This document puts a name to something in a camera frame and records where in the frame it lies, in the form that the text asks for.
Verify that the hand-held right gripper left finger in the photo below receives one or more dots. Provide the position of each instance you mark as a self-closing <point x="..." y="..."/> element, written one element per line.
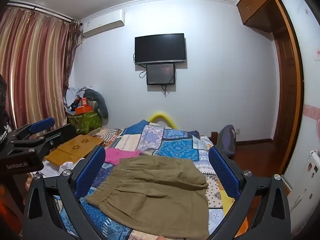
<point x="90" y="172"/>

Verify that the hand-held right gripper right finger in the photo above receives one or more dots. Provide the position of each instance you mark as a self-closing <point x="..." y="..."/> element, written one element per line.
<point x="223" y="172"/>

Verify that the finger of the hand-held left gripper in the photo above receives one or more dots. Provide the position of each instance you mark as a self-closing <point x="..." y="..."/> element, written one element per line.
<point x="41" y="125"/>
<point x="57" y="136"/>

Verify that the khaki pants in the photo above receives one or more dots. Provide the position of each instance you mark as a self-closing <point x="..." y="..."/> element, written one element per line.
<point x="155" y="192"/>

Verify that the wooden lap tray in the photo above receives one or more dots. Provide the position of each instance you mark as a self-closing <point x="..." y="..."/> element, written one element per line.
<point x="72" y="150"/>

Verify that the green storage box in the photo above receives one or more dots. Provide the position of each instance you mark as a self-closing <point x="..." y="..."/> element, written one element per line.
<point x="85" y="122"/>

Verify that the grey backpack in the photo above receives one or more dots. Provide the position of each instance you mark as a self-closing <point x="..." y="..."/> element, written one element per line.
<point x="226" y="140"/>

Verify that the white cloth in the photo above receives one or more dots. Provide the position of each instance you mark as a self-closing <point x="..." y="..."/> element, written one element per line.
<point x="57" y="170"/>

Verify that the pink garment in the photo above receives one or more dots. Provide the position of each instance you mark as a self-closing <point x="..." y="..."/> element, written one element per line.
<point x="120" y="156"/>

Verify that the orange box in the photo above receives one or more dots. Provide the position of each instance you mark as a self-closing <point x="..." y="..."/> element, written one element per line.
<point x="83" y="110"/>

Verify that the pile of clothes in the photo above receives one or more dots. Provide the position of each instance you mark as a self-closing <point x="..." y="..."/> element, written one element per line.
<point x="73" y="97"/>

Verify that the small red box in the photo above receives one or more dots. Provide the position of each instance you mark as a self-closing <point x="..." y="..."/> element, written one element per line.
<point x="84" y="102"/>

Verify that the striped pink curtain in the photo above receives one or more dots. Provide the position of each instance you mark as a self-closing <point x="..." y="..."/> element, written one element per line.
<point x="37" y="75"/>

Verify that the grey plush pillow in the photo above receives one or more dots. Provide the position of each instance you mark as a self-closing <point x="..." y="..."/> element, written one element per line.
<point x="102" y="105"/>

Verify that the blue patchwork blanket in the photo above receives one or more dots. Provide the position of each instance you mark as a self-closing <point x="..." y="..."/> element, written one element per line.
<point x="175" y="142"/>

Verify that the yellow hoop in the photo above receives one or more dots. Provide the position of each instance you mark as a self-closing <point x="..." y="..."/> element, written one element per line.
<point x="160" y="115"/>

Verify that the curtain rod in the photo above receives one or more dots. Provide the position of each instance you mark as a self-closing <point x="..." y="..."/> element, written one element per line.
<point x="40" y="9"/>

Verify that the white air conditioner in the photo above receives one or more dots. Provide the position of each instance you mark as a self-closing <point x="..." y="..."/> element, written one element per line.
<point x="105" y="23"/>

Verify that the frosted wardrobe door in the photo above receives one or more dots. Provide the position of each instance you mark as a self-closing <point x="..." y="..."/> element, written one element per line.
<point x="307" y="80"/>

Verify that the wooden overhead cabinet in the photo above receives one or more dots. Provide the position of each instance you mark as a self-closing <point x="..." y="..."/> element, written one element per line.
<point x="260" y="5"/>

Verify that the small black wall monitor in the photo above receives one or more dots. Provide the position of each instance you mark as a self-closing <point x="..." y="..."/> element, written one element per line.
<point x="160" y="74"/>

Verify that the black wall television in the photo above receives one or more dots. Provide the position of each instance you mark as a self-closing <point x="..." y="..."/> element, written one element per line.
<point x="160" y="48"/>

